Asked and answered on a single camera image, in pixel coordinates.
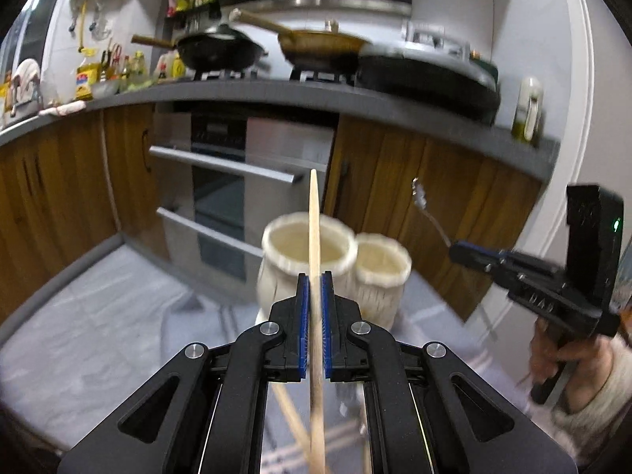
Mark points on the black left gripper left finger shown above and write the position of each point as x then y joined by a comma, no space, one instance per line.
204,410

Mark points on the yellow seasoning package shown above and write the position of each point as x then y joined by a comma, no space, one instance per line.
87,75

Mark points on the black wok wooden handle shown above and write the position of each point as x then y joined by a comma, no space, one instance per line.
220,48

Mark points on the large black lidded pan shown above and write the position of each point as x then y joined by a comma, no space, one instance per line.
440,75

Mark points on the stainless built-in oven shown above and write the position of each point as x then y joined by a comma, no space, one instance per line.
221,181

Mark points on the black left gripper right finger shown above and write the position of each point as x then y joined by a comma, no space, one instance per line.
427,411

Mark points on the person's right hand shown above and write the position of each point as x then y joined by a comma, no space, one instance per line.
594,357

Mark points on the wooden chopstick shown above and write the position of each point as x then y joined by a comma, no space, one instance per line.
292,418
317,419

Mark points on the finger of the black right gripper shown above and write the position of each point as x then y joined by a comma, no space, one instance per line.
506,267

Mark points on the brown frying pan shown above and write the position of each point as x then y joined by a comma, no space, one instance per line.
320,51

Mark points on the olive oil bottle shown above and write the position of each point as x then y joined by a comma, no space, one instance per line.
528,112

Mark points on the cream ceramic utensil holder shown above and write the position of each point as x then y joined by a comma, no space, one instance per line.
367,268

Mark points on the wooden chopstick in holder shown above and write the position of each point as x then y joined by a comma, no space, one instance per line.
292,418

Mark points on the grey striped table cloth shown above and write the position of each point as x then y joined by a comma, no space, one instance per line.
422,317

